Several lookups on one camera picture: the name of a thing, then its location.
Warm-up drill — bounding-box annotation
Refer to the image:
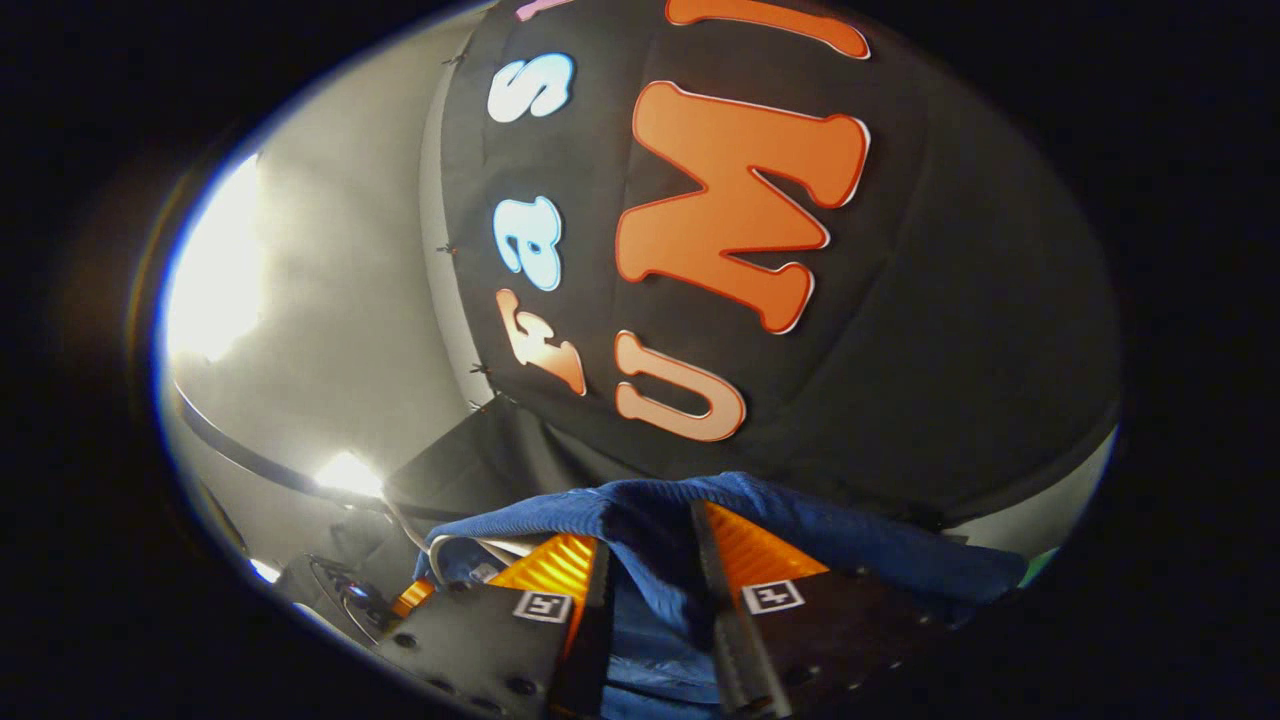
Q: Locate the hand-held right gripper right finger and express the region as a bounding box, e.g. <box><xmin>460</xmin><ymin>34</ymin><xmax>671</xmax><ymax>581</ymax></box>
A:
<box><xmin>688</xmin><ymin>500</ymin><xmax>956</xmax><ymax>720</ymax></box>

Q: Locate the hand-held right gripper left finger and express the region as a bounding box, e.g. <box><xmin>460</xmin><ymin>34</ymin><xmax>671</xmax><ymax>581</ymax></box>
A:
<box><xmin>372</xmin><ymin>532</ymin><xmax>614</xmax><ymax>720</ymax></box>

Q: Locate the white plastic clothes hanger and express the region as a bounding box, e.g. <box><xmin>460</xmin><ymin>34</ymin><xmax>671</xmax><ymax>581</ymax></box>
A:
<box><xmin>383</xmin><ymin>498</ymin><xmax>523</xmax><ymax>586</ymax></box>

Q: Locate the blue corduroy jacket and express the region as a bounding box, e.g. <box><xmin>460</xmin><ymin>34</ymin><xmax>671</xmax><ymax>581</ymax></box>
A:
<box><xmin>415</xmin><ymin>472</ymin><xmax>1029</xmax><ymax>720</ymax></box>

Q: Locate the black clothes rack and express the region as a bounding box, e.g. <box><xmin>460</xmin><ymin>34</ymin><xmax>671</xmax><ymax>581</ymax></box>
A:
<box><xmin>172</xmin><ymin>385</ymin><xmax>471</xmax><ymax>523</ymax></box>

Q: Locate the small ceiling light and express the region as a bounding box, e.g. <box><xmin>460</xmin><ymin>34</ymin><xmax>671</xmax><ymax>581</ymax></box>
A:
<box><xmin>313</xmin><ymin>452</ymin><xmax>384</xmax><ymax>498</ymax></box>

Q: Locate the row of small backdrop clips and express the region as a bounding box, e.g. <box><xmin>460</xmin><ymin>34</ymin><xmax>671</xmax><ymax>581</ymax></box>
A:
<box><xmin>440</xmin><ymin>50</ymin><xmax>496</xmax><ymax>413</ymax></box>

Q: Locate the large ceiling light panel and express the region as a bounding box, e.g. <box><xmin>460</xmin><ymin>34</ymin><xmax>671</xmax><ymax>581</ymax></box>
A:
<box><xmin>165</xmin><ymin>155</ymin><xmax>271</xmax><ymax>363</ymax></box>

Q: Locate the black backdrop cloth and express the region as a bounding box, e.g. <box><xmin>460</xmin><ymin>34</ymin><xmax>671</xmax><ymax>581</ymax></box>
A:
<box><xmin>385</xmin><ymin>0</ymin><xmax>1123</xmax><ymax>526</ymax></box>

